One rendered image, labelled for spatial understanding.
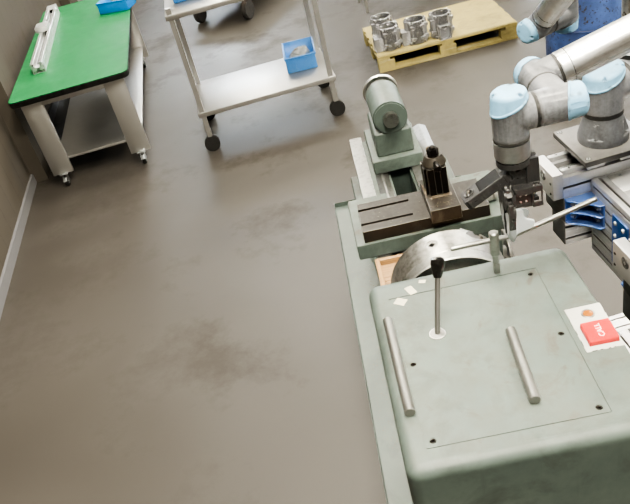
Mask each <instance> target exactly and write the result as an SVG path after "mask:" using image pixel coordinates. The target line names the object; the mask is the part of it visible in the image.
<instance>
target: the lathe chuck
mask: <svg viewBox="0 0 630 504"><path fill-rule="evenodd" d="M467 233H468V232H467V230H447V231H441V232H437V233H434V234H431V235H428V236H426V237H424V238H422V239H420V240H419V241H417V242H415V243H414V244H413V245H411V246H410V247H409V248H408V249H407V250H406V251H405V252H404V253H403V254H402V255H401V257H400V258H399V259H398V261H397V263H396V264H395V267H394V269H393V272H392V276H391V284H392V283H396V282H401V281H403V280H404V279H405V277H406V276H407V275H408V273H409V272H410V271H411V270H412V269H413V268H415V267H416V266H417V265H418V264H420V263H421V262H422V261H424V260H426V259H428V258H429V257H432V256H434V255H436V254H439V253H442V252H445V251H449V250H450V247H451V246H455V245H459V244H464V243H469V242H473V241H478V240H481V239H487V237H485V236H483V235H481V234H479V237H480V238H481V239H478V238H474V237H470V236H469V235H467ZM431 241H437V242H438V245H437V246H436V247H435V248H432V249H426V245H427V244H428V243H429V242H431ZM466 249H474V250H480V251H483V252H487V253H489V254H490V245H489V244H484V245H479V246H475V247H470V248H466Z"/></svg>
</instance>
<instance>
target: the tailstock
mask: <svg viewBox="0 0 630 504"><path fill-rule="evenodd" d="M380 79H382V80H380ZM376 80H379V81H376ZM374 81H376V82H374ZM373 82H374V83H373ZM372 83H373V84H372ZM371 84H372V85H371ZM370 85H371V86H370ZM369 86H370V87H369ZM363 97H364V100H365V101H366V103H367V105H368V108H369V111H370V112H368V114H367V116H368V121H369V127H370V129H368V130H365V131H364V135H365V140H366V144H367V147H368V151H369V154H370V158H371V161H372V165H373V168H374V172H375V174H381V173H386V172H390V171H394V170H399V169H403V168H408V167H412V166H416V165H420V161H422V160H423V152H422V150H421V147H420V145H419V143H418V140H417V138H416V135H415V133H414V130H413V128H412V125H411V123H410V121H409V120H408V119H407V117H408V115H407V111H406V108H405V106H404V103H403V101H402V99H401V96H400V94H399V91H398V85H397V83H396V81H395V80H394V79H393V78H392V77H391V76H389V75H386V74H377V75H374V76H372V77H371V78H369V79H368V80H367V82H366V83H365V85H364V87H363Z"/></svg>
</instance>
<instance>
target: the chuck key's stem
mask: <svg viewBox="0 0 630 504"><path fill-rule="evenodd" d="M488 235H489V239H490V241H491V243H489V245H490V254H491V256H492V257H493V271H494V273H495V274H498V273H501V272H500V263H499V255H500V246H499V234H498V231H497V230H491V231H489V233H488Z"/></svg>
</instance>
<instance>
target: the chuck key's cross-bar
mask: <svg viewBox="0 0 630 504"><path fill-rule="evenodd" d="M597 201H598V200H597V198H596V197H593V198H590V199H588V200H586V201H584V202H581V203H579V204H577V205H575V206H572V207H570V208H568V209H566V210H563V211H561V212H559V213H556V214H554V215H552V216H550V217H547V218H545V219H543V220H541V221H538V222H536V223H535V224H534V226H533V227H532V228H530V229H527V230H525V231H523V232H521V233H518V234H517V235H516V237H518V236H520V235H522V234H524V233H527V232H529V231H531V230H534V229H536V228H538V227H540V226H543V225H545V224H547V223H549V222H552V221H554V220H556V219H558V218H561V217H563V216H565V215H567V214H570V213H572V212H574V211H577V210H579V209H581V208H583V207H586V206H588V205H590V204H592V203H595V202H597ZM507 239H509V238H508V236H507V234H505V235H501V236H499V241H503V240H507ZM489 243H491V241H490V239H489V238H487V239H482V240H478V241H473V242H469V243H464V244H459V245H455V246H451V247H450V250H451V251H456V250H461V249H466V248H470V247H475V246H479V245H484V244H489Z"/></svg>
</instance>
